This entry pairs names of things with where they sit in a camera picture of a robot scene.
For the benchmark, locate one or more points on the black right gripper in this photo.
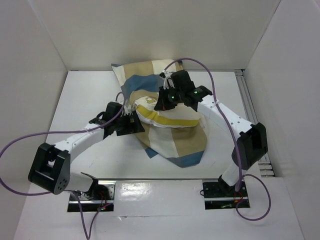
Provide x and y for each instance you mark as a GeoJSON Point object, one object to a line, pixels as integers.
{"type": "Point", "coordinates": [162, 100]}

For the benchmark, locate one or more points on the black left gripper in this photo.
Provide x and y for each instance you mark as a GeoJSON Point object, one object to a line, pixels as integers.
{"type": "Point", "coordinates": [132, 127]}

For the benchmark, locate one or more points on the cream yellow-edged pillow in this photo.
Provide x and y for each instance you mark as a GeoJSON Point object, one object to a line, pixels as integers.
{"type": "Point", "coordinates": [180, 117]}

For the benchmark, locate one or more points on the blue beige striped pillowcase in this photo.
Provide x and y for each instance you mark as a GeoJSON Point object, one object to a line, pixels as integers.
{"type": "Point", "coordinates": [183, 146]}

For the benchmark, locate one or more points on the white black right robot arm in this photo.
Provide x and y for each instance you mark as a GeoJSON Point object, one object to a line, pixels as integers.
{"type": "Point", "coordinates": [250, 140]}

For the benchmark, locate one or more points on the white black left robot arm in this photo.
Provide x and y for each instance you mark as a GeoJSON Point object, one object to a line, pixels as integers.
{"type": "Point", "coordinates": [51, 167]}

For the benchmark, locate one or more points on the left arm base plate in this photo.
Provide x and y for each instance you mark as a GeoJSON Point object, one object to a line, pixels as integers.
{"type": "Point", "coordinates": [100, 197]}

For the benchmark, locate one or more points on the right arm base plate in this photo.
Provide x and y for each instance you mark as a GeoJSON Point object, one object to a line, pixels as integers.
{"type": "Point", "coordinates": [216, 199]}

